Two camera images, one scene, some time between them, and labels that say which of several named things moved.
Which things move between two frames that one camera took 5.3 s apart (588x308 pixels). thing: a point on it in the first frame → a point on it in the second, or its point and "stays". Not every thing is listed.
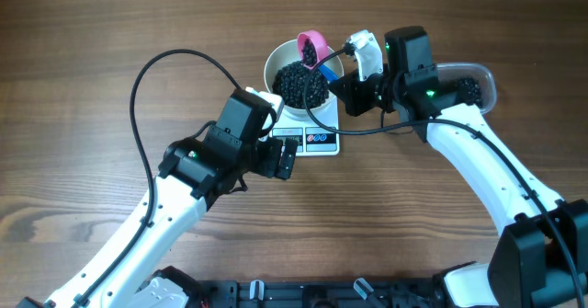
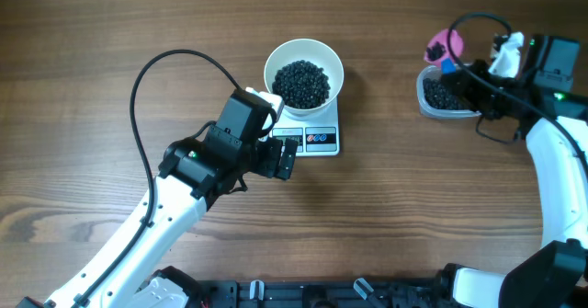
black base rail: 361,292 stays
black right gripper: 352,92 → 462,85
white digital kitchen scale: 319,136 stays
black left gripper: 269,165 stays
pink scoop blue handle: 320,43 → 436,51
